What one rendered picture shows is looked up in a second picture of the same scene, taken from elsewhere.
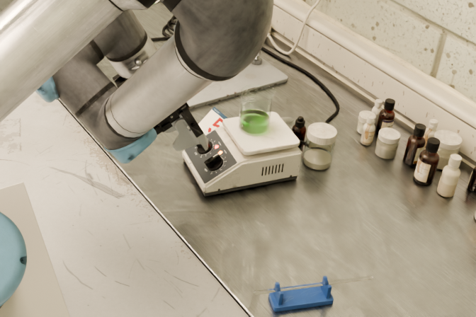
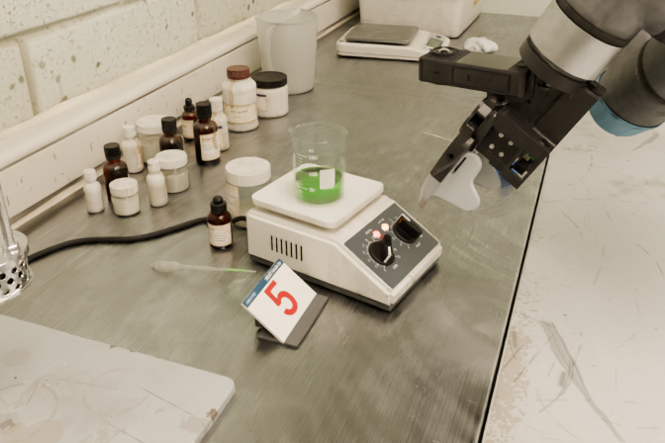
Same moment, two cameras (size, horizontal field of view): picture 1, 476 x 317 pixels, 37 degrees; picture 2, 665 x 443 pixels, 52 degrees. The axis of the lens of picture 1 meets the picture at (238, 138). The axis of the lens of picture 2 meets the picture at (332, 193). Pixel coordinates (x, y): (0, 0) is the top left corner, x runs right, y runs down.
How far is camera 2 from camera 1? 1.68 m
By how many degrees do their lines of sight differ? 98
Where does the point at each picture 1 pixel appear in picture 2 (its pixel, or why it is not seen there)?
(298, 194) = not seen: hidden behind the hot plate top
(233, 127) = (339, 209)
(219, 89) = (117, 371)
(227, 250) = (493, 217)
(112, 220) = (592, 304)
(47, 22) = not seen: outside the picture
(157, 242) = (559, 257)
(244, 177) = not seen: hidden behind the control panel
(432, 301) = (390, 128)
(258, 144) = (354, 181)
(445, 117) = (109, 123)
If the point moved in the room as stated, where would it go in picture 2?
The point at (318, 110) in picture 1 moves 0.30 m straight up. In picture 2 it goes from (94, 257) to (48, 10)
